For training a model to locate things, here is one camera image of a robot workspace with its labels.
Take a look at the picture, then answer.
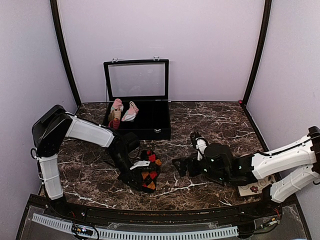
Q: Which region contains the left black frame post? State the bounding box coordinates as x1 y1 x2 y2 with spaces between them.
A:
49 0 82 108

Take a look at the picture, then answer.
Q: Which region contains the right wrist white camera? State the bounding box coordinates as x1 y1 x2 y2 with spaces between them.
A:
195 136 208 161

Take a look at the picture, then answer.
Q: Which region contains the small circuit board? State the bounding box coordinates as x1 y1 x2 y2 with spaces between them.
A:
71 225 93 236

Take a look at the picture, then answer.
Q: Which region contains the rolled pink sock in box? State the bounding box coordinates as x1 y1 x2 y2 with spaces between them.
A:
108 98 124 130

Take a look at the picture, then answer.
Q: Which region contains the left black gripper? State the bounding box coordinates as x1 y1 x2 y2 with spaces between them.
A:
108 150 143 192

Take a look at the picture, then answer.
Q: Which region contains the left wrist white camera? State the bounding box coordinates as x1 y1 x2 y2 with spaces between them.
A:
130 160 151 171

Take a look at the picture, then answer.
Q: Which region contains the right black frame post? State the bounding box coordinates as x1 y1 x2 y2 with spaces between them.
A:
241 0 272 108

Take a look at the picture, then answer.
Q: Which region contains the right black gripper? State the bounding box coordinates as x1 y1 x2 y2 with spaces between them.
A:
172 152 229 183

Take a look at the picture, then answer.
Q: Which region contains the black argyle sock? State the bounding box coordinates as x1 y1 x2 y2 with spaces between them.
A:
140 150 162 193

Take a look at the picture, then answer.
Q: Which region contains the pink patterned sock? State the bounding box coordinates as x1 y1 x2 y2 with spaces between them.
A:
121 101 139 122

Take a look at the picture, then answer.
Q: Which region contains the black display box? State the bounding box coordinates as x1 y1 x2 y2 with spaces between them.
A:
103 58 172 140

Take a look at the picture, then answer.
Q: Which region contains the wrist white camera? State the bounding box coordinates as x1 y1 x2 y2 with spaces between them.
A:
130 160 151 171
195 136 208 161

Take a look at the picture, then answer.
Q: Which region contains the black front rail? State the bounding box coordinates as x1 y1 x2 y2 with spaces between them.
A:
27 193 301 226

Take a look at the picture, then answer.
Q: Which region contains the floral patterned mat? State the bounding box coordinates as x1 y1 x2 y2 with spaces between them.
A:
237 175 276 197

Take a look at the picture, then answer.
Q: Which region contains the white slotted cable duct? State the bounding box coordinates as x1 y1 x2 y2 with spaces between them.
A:
31 213 239 240

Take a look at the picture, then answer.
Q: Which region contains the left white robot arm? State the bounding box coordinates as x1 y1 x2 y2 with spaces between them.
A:
31 104 142 218

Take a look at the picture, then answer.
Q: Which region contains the black frame post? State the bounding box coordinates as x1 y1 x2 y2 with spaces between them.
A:
49 0 82 108
241 0 272 108

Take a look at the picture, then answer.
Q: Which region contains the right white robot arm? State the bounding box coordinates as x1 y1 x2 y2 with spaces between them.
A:
172 126 320 217

